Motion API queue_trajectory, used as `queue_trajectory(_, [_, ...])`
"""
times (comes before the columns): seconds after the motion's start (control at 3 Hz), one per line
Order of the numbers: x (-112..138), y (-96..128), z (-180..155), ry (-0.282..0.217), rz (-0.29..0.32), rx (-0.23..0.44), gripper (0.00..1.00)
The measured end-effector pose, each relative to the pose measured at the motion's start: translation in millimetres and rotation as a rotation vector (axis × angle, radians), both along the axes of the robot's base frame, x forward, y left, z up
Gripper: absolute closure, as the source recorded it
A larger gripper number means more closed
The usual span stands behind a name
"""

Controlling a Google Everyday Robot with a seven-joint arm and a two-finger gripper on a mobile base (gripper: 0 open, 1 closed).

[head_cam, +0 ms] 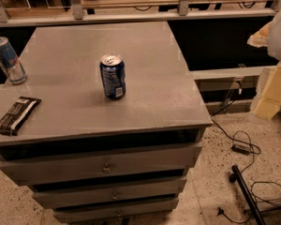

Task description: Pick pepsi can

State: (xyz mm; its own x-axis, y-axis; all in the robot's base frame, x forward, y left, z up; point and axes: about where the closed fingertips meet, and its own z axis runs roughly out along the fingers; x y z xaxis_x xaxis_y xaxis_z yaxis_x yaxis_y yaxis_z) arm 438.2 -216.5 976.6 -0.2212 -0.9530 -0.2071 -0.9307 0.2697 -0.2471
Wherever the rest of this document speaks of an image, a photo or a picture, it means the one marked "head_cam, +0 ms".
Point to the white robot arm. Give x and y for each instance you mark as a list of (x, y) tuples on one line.
[(267, 102)]

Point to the blue pepsi can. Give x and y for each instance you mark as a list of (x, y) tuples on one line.
[(112, 70)]

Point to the red bull can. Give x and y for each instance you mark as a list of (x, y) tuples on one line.
[(10, 63)]

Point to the grey drawer cabinet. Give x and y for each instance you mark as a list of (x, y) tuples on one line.
[(162, 104)]

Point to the black power adapter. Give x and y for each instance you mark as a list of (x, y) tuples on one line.
[(241, 149)]

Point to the top grey drawer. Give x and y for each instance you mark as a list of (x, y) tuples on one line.
[(55, 169)]

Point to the grey drawer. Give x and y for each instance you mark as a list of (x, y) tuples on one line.
[(117, 210), (110, 192), (55, 169)]

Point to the bottom grey drawer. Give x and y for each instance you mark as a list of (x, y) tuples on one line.
[(117, 210)]

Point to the black stand leg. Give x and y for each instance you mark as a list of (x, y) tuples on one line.
[(248, 197)]

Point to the middle grey drawer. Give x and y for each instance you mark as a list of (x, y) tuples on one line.
[(110, 192)]

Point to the black snack bar wrapper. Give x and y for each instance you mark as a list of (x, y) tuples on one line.
[(12, 121)]

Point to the metal railing frame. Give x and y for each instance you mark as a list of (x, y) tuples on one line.
[(124, 11)]

